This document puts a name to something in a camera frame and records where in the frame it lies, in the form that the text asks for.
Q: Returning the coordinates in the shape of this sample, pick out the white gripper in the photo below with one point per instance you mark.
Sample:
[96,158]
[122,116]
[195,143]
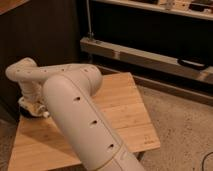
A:
[31,93]

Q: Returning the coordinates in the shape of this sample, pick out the small white bottle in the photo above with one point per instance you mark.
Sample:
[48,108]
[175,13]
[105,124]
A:
[40,110]

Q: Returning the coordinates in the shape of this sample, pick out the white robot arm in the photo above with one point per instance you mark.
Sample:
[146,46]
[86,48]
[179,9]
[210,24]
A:
[65,92]

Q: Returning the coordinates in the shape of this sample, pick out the black ceramic bowl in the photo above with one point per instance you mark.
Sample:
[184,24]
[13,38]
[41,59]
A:
[23,104]

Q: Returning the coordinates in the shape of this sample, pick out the wooden table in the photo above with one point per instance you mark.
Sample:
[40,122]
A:
[41,146]

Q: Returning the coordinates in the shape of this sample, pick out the dark wooden cabinet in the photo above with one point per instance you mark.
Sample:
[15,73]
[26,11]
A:
[45,30]

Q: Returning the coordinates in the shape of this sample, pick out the metal vertical pole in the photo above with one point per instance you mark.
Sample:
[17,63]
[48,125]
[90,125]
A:
[90,31]

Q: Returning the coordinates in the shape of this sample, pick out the grey metal shelf beam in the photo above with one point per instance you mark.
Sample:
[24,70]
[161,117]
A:
[145,59]

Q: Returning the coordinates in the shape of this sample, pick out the upper wooden shelf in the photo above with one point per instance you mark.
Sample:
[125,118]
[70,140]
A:
[178,7]

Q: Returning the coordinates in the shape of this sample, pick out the black handle object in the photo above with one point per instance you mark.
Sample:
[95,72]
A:
[192,65]

